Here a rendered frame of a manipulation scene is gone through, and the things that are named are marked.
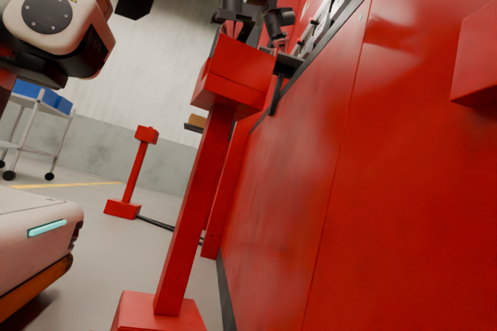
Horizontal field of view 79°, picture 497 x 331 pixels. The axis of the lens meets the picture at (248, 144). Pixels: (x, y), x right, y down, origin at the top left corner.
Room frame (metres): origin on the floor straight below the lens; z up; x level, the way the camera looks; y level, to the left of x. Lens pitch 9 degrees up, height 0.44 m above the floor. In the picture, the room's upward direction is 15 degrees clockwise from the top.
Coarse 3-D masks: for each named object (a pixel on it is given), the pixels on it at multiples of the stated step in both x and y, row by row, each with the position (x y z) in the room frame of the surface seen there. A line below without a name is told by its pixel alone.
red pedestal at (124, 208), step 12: (144, 132) 2.62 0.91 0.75; (156, 132) 2.68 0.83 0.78; (144, 144) 2.69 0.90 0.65; (144, 156) 2.75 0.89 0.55; (132, 168) 2.69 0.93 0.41; (132, 180) 2.69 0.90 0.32; (132, 192) 2.74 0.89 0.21; (108, 204) 2.61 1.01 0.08; (120, 204) 2.62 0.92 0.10; (132, 204) 2.70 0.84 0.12; (120, 216) 2.63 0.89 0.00; (132, 216) 2.63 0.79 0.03
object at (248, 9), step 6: (246, 6) 2.13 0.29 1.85; (252, 6) 2.14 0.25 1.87; (258, 6) 2.15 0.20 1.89; (246, 12) 2.13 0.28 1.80; (252, 12) 2.14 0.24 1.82; (258, 12) 2.15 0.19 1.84; (252, 24) 2.20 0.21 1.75; (246, 30) 2.31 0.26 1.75; (240, 36) 2.43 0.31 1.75; (246, 36) 2.40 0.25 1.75
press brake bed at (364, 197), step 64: (384, 0) 0.40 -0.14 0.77; (448, 0) 0.26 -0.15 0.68; (320, 64) 0.65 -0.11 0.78; (384, 64) 0.36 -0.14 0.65; (448, 64) 0.25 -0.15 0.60; (256, 128) 1.65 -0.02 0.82; (320, 128) 0.55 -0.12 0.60; (384, 128) 0.33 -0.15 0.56; (448, 128) 0.23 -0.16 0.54; (256, 192) 1.10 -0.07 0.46; (320, 192) 0.48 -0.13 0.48; (384, 192) 0.31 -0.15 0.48; (448, 192) 0.22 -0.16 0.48; (256, 256) 0.84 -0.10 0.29; (320, 256) 0.43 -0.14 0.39; (384, 256) 0.29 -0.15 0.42; (448, 256) 0.22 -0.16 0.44; (256, 320) 0.69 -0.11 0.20; (320, 320) 0.39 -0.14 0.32; (384, 320) 0.27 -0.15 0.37; (448, 320) 0.21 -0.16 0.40
